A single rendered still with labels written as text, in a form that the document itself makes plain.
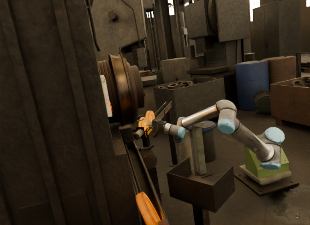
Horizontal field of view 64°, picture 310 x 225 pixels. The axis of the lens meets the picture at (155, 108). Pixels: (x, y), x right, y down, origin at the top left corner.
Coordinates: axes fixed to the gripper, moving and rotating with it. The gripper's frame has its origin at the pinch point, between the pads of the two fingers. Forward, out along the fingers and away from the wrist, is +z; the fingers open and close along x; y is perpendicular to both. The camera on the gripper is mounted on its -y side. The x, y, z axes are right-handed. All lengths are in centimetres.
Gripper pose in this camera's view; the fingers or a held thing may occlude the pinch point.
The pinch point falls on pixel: (143, 123)
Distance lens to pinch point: 218.8
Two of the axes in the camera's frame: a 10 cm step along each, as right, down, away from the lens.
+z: -9.2, -2.5, 3.0
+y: 1.5, -9.3, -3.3
